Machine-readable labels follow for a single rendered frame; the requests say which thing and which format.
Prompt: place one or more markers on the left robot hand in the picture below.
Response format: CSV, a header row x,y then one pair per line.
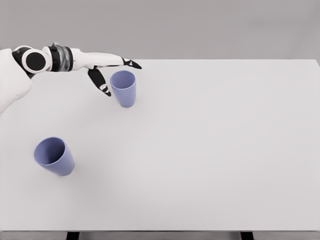
x,y
100,60

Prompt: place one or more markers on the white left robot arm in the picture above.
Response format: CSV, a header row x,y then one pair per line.
x,y
37,60

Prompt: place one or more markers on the blue plastic cup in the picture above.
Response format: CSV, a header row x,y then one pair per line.
x,y
124,87
53,156

